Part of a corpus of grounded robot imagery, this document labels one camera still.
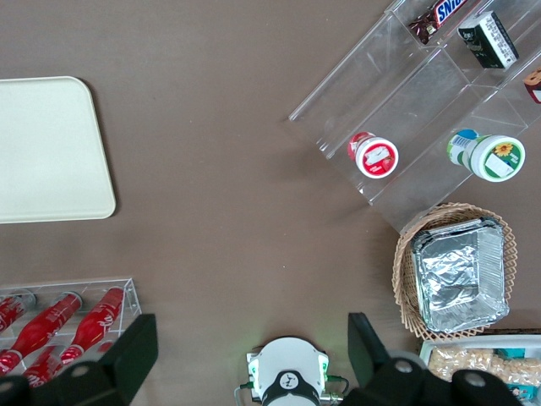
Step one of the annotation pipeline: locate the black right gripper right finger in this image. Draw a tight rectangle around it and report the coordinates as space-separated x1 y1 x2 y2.
344 311 456 406

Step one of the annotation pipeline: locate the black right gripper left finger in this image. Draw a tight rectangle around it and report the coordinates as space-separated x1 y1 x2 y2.
29 312 160 406

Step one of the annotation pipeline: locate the white rectangular snack tray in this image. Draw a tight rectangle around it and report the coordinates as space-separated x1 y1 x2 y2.
418 333 541 406

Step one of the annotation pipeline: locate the wicker basket holding foil containers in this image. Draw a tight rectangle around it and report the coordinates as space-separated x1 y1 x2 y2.
393 201 519 342

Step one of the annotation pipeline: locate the beige plastic tray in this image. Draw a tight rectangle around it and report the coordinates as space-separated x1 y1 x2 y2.
0 75 117 224

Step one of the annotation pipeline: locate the red cola bottle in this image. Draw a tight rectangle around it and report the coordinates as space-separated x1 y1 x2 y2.
0 294 37 339
0 291 84 376
23 344 65 388
60 287 126 367

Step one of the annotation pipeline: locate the clear acrylic bottle rack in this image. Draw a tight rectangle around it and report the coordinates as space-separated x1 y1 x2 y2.
0 277 143 381

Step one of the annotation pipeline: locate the puffed rice snack bag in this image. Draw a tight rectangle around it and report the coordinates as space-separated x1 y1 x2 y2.
428 345 500 382
493 354 541 376

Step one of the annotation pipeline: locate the aluminium foil container stack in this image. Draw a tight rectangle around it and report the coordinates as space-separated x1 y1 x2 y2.
410 216 511 333

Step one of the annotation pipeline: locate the red lidded yogurt cup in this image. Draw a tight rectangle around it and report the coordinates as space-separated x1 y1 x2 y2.
347 131 400 179

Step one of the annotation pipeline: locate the green lidded yogurt cup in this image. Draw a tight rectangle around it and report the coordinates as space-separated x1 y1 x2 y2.
446 129 527 182

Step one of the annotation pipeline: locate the clear acrylic stepped shelf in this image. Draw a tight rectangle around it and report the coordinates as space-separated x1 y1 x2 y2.
288 0 541 236

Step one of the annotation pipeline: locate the chocolate chip cookie box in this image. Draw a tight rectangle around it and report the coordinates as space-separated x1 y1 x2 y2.
522 66 541 105

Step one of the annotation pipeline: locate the small black carton box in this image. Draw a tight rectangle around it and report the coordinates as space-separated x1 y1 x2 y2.
457 10 520 70

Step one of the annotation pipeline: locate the Snickers chocolate bar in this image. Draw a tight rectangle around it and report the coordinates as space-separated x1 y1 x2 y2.
407 0 471 45

